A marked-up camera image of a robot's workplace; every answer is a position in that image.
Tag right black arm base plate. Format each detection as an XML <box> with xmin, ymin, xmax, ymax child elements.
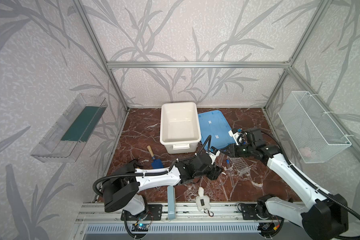
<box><xmin>238</xmin><ymin>203</ymin><xmax>269</xmax><ymax>221</ymax></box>

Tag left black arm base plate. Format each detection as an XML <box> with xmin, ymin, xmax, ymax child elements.
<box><xmin>121</xmin><ymin>204</ymin><xmax>163</xmax><ymax>221</ymax></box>

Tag white plastic storage bin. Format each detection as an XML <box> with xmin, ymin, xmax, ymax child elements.
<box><xmin>160</xmin><ymin>102</ymin><xmax>202</xmax><ymax>155</ymax></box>

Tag clear test tube rack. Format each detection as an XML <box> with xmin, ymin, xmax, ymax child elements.
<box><xmin>227</xmin><ymin>158</ymin><xmax>251</xmax><ymax>177</ymax></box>

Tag pink object in basket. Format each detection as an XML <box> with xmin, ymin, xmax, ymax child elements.
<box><xmin>299</xmin><ymin>147</ymin><xmax>313</xmax><ymax>159</ymax></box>

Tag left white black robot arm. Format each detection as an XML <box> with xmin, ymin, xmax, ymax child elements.
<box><xmin>92</xmin><ymin>153</ymin><xmax>224</xmax><ymax>216</ymax></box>

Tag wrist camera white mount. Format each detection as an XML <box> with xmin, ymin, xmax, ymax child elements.
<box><xmin>207</xmin><ymin>147</ymin><xmax>220</xmax><ymax>165</ymax></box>
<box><xmin>229</xmin><ymin>128</ymin><xmax>246</xmax><ymax>146</ymax></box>

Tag white wire mesh basket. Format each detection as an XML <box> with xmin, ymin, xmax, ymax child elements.
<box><xmin>278</xmin><ymin>91</ymin><xmax>352</xmax><ymax>164</ymax></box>

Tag blue plastic bin lid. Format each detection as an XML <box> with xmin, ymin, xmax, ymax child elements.
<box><xmin>198</xmin><ymin>110</ymin><xmax>236</xmax><ymax>150</ymax></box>

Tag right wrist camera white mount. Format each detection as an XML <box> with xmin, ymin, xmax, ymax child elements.
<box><xmin>229</xmin><ymin>128</ymin><xmax>246</xmax><ymax>146</ymax></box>

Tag clear acrylic wall shelf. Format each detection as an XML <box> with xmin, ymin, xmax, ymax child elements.
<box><xmin>30</xmin><ymin>94</ymin><xmax>108</xmax><ymax>163</ymax></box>

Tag aluminium front rail frame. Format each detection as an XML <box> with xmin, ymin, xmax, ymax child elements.
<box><xmin>75</xmin><ymin>202</ymin><xmax>281</xmax><ymax>224</ymax></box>

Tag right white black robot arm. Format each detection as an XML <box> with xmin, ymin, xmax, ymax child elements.
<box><xmin>220</xmin><ymin>128</ymin><xmax>360</xmax><ymax>240</ymax></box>

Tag blue garden trowel wooden handle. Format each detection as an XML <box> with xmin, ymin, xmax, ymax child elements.
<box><xmin>147</xmin><ymin>146</ymin><xmax>164</xmax><ymax>169</ymax></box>

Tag white plastic squeeze bottle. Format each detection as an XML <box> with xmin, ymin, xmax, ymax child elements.
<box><xmin>195</xmin><ymin>187</ymin><xmax>211</xmax><ymax>212</ymax></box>

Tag green circuit board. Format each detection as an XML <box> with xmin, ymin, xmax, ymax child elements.
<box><xmin>131</xmin><ymin>223</ymin><xmax>150</xmax><ymax>232</ymax></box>

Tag light blue standing block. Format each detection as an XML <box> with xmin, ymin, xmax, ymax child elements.
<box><xmin>167</xmin><ymin>186</ymin><xmax>176</xmax><ymax>221</ymax></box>

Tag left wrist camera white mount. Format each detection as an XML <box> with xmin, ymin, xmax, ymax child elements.
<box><xmin>207</xmin><ymin>147</ymin><xmax>220</xmax><ymax>165</ymax></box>

